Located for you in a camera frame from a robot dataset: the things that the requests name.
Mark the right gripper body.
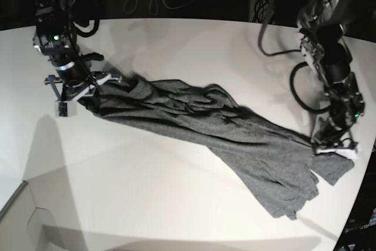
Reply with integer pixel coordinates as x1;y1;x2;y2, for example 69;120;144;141
44;72;122;101

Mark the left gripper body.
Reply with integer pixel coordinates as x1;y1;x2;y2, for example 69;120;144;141
313;133;358;160

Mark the grey t-shirt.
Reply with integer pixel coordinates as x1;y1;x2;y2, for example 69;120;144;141
80;75;354;220

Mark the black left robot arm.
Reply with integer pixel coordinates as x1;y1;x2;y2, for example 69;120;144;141
289;0;367;160

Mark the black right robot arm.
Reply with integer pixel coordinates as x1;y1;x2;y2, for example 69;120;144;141
33;0;122;102

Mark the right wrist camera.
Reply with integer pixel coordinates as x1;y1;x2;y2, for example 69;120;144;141
55;101;77;117

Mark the black cable bundle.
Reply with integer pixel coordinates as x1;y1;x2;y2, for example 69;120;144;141
254;0;277;24

